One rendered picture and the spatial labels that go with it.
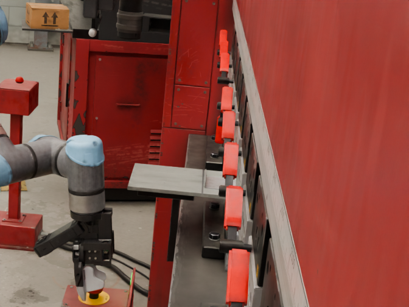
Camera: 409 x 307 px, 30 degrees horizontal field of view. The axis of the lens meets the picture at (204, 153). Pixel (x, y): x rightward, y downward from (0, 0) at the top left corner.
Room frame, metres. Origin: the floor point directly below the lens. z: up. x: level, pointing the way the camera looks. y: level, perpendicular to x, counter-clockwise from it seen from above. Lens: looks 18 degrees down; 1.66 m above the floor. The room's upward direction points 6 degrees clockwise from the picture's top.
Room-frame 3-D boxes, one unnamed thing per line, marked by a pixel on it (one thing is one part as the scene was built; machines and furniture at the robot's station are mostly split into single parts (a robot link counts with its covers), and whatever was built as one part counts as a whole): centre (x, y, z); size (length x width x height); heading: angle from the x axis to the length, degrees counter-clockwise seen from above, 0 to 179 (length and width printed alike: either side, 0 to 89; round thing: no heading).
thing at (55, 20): (4.07, 0.91, 1.04); 0.30 x 0.26 x 0.12; 15
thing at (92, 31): (3.09, 0.49, 1.20); 0.45 x 0.03 x 0.08; 6
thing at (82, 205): (1.48, 0.23, 1.06); 0.08 x 0.08 x 0.05
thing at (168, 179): (1.84, 0.05, 1.00); 0.26 x 0.18 x 0.01; 91
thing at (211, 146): (2.44, -0.03, 0.89); 0.30 x 0.05 x 0.03; 1
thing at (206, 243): (1.80, -0.04, 0.89); 0.30 x 0.05 x 0.03; 1
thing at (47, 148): (1.53, 0.33, 1.13); 0.11 x 0.11 x 0.08; 51
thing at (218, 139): (1.68, -0.04, 1.20); 0.04 x 0.02 x 0.10; 91
